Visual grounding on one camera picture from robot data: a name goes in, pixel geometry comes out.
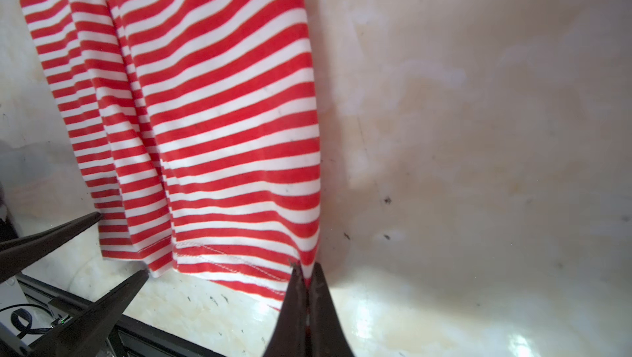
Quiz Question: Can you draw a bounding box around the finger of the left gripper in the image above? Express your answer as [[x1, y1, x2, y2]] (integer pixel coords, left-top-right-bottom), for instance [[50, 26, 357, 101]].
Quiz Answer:
[[31, 271, 149, 356], [1, 212, 102, 283]]

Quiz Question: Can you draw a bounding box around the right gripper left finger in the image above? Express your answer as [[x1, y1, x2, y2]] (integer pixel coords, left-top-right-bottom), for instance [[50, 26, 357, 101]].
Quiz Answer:
[[263, 263, 309, 357]]

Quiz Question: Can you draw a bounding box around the red white striped tank top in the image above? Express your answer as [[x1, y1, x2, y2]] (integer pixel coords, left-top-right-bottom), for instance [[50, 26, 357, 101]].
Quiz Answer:
[[19, 0, 321, 308]]

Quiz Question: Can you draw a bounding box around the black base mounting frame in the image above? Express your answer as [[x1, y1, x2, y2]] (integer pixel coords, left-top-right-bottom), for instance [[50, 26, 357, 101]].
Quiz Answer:
[[1, 293, 218, 356]]

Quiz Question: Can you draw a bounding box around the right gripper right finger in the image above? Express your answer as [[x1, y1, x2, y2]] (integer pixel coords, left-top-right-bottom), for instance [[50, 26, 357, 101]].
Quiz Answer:
[[308, 262, 355, 357]]

